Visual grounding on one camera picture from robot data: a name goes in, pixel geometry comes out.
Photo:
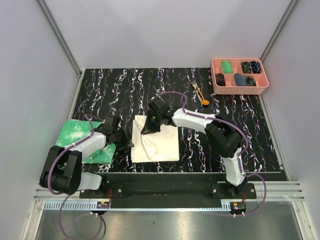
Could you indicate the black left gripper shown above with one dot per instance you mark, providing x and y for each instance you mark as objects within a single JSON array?
[{"x": 123, "y": 144}]

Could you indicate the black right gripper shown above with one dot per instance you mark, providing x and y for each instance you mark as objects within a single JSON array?
[{"x": 148, "y": 129}]

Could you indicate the white cloth napkin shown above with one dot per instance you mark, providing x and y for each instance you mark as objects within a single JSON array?
[{"x": 162, "y": 146}]

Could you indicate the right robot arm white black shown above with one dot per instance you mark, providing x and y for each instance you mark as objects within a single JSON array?
[{"x": 223, "y": 137}]

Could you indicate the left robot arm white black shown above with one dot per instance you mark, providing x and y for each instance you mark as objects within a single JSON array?
[{"x": 62, "y": 171}]

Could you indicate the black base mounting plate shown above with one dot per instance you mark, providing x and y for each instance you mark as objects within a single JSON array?
[{"x": 169, "y": 190}]

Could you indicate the green white patterned cloth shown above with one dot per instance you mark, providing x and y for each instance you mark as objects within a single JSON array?
[{"x": 75, "y": 130}]

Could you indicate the orange plastic spoon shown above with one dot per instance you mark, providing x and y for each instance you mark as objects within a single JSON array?
[{"x": 205, "y": 102}]

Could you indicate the silver metal fork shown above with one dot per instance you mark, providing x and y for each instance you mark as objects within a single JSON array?
[{"x": 195, "y": 87}]

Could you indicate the dark brown rolled cloth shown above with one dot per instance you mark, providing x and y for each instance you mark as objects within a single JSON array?
[{"x": 220, "y": 80}]

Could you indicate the pink compartment tray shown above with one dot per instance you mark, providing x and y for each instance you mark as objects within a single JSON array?
[{"x": 231, "y": 88}]

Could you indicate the green rolled cloth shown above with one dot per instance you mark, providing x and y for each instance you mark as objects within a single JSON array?
[{"x": 226, "y": 67}]

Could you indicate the blue grey rolled cloth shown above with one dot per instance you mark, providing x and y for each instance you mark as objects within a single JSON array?
[{"x": 239, "y": 80}]

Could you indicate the dark teal patterned roll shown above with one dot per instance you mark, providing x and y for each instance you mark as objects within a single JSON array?
[{"x": 250, "y": 81}]

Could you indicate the dark green patterned roll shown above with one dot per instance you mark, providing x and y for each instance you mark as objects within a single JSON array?
[{"x": 246, "y": 67}]

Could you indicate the dark blue patterned roll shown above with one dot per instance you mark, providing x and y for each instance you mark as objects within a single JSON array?
[{"x": 255, "y": 67}]

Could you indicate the left aluminium frame post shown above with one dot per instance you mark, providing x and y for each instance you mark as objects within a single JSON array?
[{"x": 59, "y": 36}]

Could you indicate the aluminium frame post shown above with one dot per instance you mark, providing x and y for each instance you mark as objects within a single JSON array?
[
  {"x": 59, "y": 36},
  {"x": 279, "y": 28}
]

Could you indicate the right aluminium frame post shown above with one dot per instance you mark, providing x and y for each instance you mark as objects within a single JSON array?
[{"x": 279, "y": 28}]

